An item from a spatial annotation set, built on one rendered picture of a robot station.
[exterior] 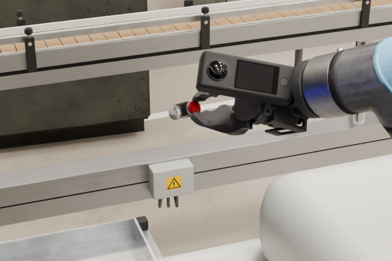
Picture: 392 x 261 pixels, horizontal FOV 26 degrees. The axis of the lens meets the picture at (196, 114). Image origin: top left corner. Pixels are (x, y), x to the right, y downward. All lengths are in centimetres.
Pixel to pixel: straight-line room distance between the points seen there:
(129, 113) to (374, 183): 328
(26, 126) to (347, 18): 159
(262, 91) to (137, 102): 256
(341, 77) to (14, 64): 131
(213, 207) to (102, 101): 68
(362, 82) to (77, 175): 150
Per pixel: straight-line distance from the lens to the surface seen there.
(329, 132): 258
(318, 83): 97
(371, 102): 94
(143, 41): 220
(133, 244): 148
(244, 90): 100
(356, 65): 94
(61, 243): 148
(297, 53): 249
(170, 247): 299
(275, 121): 104
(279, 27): 233
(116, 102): 353
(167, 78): 423
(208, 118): 110
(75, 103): 351
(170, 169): 236
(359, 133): 263
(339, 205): 28
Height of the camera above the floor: 174
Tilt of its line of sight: 27 degrees down
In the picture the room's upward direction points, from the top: straight up
